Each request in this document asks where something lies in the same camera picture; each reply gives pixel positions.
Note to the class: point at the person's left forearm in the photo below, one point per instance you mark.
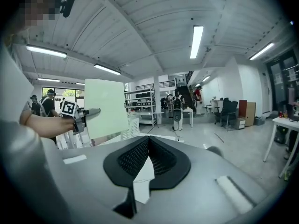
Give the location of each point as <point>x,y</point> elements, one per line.
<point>44,125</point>

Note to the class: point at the pale green folder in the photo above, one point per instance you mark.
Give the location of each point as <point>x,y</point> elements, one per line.
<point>105,101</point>

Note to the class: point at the metal shelving rack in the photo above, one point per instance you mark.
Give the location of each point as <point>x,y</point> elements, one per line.
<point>144,101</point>

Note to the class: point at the white drawer unit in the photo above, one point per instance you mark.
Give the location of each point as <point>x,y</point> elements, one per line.
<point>240,123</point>

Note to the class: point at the black backpack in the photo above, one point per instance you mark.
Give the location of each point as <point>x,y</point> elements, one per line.
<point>279,134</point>

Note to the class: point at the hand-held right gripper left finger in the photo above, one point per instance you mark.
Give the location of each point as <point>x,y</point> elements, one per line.
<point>93,171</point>

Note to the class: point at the dark staircase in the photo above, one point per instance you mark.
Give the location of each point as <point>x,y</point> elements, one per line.
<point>187,94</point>

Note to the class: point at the dark glass door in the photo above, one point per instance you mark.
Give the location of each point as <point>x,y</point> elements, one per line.
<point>282,78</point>

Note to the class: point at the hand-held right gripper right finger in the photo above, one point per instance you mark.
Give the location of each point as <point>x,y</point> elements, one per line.
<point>198,183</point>

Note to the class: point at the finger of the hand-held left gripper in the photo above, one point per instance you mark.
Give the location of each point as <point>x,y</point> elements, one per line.
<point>92,111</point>

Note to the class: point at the brown wooden cabinet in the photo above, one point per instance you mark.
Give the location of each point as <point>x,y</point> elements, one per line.
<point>250,113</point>

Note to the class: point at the red can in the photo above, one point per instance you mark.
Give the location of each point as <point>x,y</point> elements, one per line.
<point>281,114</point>

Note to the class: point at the white lattice file holder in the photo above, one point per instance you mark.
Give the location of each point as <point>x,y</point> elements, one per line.
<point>133,127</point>

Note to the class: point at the long ceiling light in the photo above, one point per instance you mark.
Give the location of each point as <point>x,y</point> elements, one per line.
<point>48,79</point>
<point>107,69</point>
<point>196,42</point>
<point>46,51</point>
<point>261,51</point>

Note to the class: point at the black office chair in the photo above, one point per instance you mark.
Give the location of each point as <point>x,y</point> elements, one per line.
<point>227,111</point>

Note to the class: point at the small white table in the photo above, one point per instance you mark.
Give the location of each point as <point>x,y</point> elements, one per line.
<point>188,111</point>

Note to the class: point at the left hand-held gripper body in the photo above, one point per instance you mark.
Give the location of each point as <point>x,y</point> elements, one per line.
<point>69,108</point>

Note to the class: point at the red board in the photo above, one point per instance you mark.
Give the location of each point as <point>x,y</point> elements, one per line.
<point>242,107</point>

